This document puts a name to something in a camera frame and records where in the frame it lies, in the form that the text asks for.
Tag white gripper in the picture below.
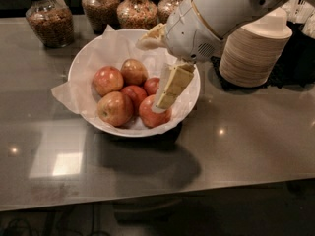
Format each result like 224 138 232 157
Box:
136 0 222 113

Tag red apple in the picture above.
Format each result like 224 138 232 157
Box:
121 85 148 113
139 94 172 128
143 77 159 95
93 66 124 96

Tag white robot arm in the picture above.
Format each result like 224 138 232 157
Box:
137 0 315 113

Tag yellowish apple back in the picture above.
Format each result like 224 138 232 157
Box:
120 59 149 86

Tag white bowl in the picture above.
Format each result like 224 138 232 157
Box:
67 29 202 139

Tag yellow-red apple front left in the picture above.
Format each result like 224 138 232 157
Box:
97 91 134 127

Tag white paper liner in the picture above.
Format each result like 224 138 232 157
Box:
50 25 197 136

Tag glass colourful cereal jar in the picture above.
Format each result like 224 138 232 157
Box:
117 0 158 30

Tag front stack paper bowls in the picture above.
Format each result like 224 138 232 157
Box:
219 8 292 88

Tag glass cereal jar far left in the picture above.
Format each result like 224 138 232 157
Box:
26 0 74 48

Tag white plastic cutlery bunch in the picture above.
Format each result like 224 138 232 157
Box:
282 0 315 24

